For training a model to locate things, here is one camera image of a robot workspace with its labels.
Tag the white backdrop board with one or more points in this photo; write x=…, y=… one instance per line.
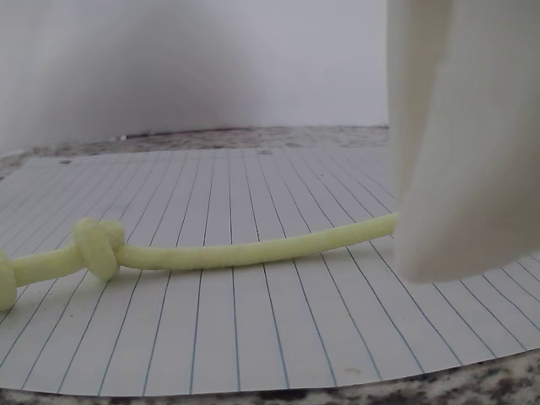
x=211, y=63

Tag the white lined paper sheet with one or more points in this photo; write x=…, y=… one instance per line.
x=253, y=329

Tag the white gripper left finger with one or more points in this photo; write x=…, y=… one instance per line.
x=409, y=84

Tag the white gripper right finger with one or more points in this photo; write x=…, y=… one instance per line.
x=485, y=147

